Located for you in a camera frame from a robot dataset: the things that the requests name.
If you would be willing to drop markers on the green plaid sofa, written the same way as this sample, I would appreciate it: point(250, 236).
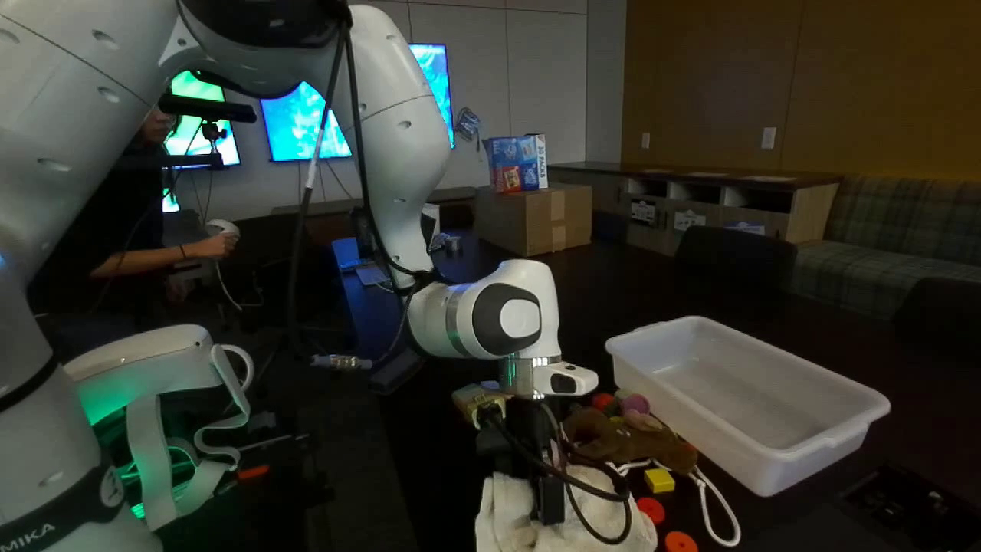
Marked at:
point(891, 247)

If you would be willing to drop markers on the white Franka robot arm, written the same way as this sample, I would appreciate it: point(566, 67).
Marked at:
point(61, 154)

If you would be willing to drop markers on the white VR controller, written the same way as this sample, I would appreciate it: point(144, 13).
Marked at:
point(221, 231)

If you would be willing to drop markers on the small green monitor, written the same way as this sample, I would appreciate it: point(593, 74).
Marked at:
point(202, 141)

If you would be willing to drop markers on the clear plastic bin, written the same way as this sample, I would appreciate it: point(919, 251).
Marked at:
point(756, 409)

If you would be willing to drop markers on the purple toy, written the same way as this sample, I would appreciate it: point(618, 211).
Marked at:
point(639, 406)

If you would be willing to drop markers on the cardboard box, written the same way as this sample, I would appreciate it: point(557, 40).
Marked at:
point(530, 218)

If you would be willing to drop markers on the blue cabinet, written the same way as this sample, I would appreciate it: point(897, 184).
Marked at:
point(363, 294)

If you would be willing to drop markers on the red ball toy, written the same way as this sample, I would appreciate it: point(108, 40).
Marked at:
point(601, 402)

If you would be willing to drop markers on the beige wrist camera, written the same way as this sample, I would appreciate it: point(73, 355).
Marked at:
point(475, 401)

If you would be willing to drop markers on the small red toy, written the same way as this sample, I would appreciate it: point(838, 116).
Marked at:
point(678, 542)

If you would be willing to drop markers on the person in dark shirt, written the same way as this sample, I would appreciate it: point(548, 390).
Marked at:
point(133, 204)

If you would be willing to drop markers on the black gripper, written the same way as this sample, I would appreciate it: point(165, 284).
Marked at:
point(527, 430)

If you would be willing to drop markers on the brown plush toy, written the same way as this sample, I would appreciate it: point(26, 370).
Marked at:
point(630, 435)

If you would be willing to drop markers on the black chair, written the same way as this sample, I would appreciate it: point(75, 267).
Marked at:
point(730, 261)

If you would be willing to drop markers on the low wooden shelf unit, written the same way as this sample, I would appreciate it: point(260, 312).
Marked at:
point(716, 204)

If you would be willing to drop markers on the white wall outlet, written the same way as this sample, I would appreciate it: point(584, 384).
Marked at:
point(646, 139)
point(766, 137)

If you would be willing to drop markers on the large blue monitor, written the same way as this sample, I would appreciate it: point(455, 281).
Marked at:
point(307, 125)

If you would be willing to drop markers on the red round toy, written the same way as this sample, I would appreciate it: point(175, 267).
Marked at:
point(650, 508)

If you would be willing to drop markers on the black stereo camera bar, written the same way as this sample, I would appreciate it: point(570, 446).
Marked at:
point(202, 107)

